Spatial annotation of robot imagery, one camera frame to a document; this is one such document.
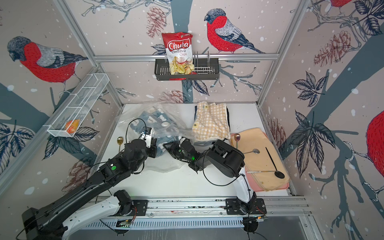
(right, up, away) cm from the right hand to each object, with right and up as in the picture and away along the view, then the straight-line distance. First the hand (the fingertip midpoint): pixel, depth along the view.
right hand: (163, 147), depth 87 cm
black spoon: (+67, -15, -3) cm, 69 cm away
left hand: (0, +8, -13) cm, 16 cm away
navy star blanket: (+19, +24, +30) cm, 42 cm away
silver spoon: (+58, -4, +8) cm, 58 cm away
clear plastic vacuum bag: (0, -10, +3) cm, 10 cm away
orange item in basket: (-37, +14, -21) cm, 45 cm away
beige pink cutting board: (+59, -13, -1) cm, 61 cm away
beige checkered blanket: (+30, +15, +10) cm, 35 cm away
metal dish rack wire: (+24, +49, +8) cm, 55 cm away
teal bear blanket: (0, +11, -1) cm, 11 cm away
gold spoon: (-32, +2, +11) cm, 34 cm away
